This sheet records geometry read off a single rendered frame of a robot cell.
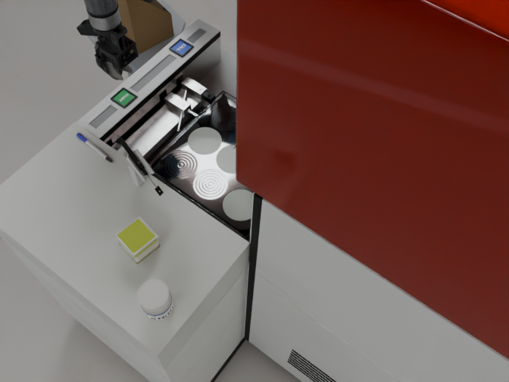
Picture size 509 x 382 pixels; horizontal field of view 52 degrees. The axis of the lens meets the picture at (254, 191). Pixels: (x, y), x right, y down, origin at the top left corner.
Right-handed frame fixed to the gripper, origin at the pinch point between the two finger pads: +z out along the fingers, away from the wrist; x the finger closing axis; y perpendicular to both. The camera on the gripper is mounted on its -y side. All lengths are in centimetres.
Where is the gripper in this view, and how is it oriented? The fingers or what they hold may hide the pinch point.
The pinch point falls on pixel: (116, 74)
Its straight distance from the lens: 155.4
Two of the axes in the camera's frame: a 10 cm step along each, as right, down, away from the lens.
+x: 6.1, -6.7, 4.2
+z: -0.3, 5.1, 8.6
